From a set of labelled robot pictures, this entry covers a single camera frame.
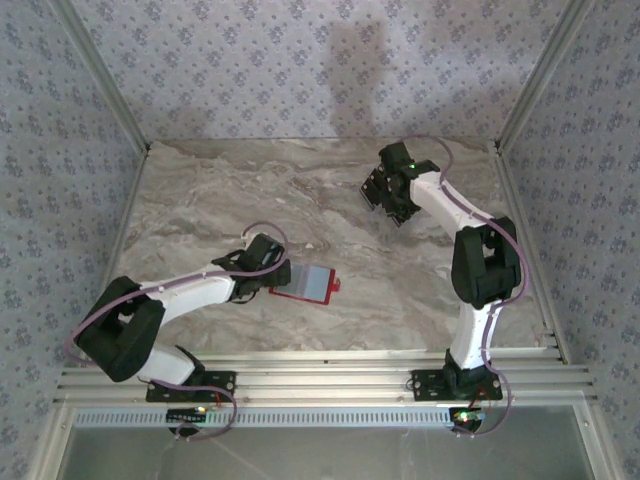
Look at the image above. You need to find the red card holder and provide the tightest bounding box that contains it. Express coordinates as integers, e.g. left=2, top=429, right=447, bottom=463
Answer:
left=268, top=262, right=344, bottom=306

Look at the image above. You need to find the small circuit board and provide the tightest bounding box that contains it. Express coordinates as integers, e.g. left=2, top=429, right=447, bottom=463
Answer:
left=449, top=407, right=486, bottom=431
left=167, top=407, right=209, bottom=424

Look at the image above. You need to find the grey metal panel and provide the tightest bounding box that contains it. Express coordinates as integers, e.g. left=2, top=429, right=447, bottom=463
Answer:
left=54, top=424, right=596, bottom=480

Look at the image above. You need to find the aluminium rail frame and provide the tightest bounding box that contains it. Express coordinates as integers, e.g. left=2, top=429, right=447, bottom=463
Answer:
left=52, top=349, right=599, bottom=406

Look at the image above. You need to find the aluminium side rail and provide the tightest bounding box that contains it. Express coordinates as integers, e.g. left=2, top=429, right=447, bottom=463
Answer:
left=79, top=147, right=152, bottom=366
left=492, top=140, right=571, bottom=364

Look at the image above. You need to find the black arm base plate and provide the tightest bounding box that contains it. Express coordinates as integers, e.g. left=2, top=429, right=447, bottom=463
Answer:
left=145, top=369, right=237, bottom=403
left=410, top=368, right=504, bottom=401

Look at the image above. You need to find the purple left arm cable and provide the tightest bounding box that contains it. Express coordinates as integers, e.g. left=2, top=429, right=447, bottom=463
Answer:
left=67, top=222, right=292, bottom=444

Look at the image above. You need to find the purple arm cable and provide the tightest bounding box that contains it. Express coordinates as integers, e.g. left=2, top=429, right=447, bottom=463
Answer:
left=399, top=134, right=526, bottom=440
left=67, top=222, right=292, bottom=444

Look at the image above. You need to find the grey slotted cable duct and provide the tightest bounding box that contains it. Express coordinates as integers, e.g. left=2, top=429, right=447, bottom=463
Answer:
left=72, top=405, right=461, bottom=430

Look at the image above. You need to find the aluminium frame post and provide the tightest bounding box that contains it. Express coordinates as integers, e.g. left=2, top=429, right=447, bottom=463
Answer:
left=494, top=0, right=597, bottom=151

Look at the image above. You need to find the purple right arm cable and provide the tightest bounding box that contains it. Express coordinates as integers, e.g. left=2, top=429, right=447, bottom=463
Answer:
left=399, top=134, right=526, bottom=440

